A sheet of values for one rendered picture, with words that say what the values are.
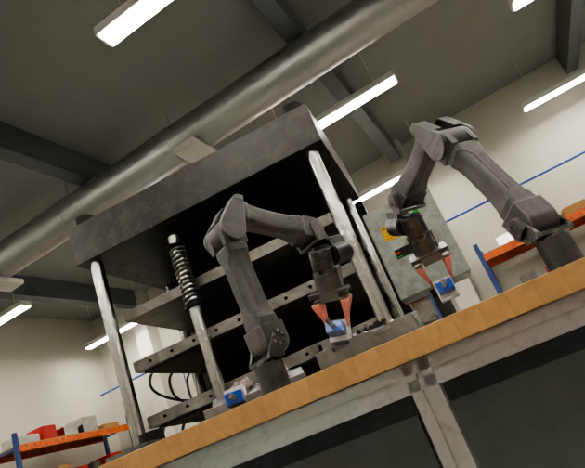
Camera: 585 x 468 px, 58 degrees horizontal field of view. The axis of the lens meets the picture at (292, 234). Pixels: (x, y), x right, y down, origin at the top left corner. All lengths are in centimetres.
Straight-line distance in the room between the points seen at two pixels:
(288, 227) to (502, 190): 51
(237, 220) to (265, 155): 118
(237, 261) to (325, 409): 41
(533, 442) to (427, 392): 46
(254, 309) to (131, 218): 153
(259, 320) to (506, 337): 50
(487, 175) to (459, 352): 40
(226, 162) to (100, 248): 72
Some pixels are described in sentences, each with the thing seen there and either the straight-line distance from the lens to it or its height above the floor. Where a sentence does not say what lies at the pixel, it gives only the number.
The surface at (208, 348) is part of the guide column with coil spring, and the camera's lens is 234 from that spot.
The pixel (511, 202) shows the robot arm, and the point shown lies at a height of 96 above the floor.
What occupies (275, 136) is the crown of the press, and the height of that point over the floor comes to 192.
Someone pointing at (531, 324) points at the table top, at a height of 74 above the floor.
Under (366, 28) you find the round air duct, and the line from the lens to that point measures 494.
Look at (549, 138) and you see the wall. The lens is 850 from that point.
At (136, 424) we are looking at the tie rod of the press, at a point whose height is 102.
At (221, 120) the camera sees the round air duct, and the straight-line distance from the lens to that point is 520.
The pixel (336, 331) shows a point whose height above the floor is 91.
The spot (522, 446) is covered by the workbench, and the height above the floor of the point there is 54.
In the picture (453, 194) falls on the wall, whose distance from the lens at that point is 838.
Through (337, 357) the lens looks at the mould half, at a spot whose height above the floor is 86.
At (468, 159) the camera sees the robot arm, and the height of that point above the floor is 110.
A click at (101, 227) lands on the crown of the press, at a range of 268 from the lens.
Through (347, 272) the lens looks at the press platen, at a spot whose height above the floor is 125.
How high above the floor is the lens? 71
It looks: 20 degrees up
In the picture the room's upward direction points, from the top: 22 degrees counter-clockwise
